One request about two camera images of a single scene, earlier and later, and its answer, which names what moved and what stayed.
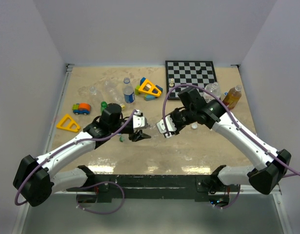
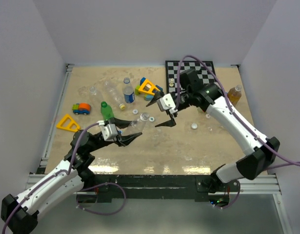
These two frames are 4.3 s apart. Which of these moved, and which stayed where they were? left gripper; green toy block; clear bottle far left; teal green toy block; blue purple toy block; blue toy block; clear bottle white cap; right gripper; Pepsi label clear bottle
Moved: left gripper; right gripper; clear bottle white cap
Stayed: blue purple toy block; clear bottle far left; green toy block; teal green toy block; Pepsi label clear bottle; blue toy block
